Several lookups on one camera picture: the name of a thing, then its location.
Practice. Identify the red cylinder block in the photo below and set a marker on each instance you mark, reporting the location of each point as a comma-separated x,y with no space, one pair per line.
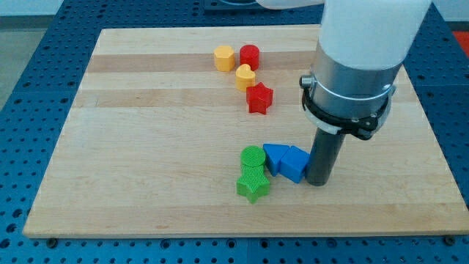
249,54

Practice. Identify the wooden board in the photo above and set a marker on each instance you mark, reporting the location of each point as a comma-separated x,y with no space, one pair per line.
151,149

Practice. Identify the red star block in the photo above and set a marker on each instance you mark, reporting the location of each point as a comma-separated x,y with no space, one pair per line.
259,98

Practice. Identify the yellow heart block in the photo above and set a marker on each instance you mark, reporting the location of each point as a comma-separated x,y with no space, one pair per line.
244,77

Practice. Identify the blue cube block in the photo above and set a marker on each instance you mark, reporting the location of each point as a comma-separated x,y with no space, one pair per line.
293,164

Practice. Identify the yellow hexagon block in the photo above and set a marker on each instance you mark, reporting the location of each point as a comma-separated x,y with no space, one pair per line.
224,58

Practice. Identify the green cylinder block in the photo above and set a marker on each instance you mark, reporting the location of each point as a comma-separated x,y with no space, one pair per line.
252,156

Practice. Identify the blue triangle block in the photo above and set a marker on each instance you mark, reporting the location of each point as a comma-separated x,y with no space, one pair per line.
274,153

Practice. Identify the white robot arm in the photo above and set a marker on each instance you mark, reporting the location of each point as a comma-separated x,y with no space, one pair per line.
361,47

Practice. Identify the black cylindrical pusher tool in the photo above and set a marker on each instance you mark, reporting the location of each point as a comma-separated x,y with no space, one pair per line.
324,152

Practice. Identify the green star block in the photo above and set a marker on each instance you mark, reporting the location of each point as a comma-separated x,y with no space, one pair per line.
252,184

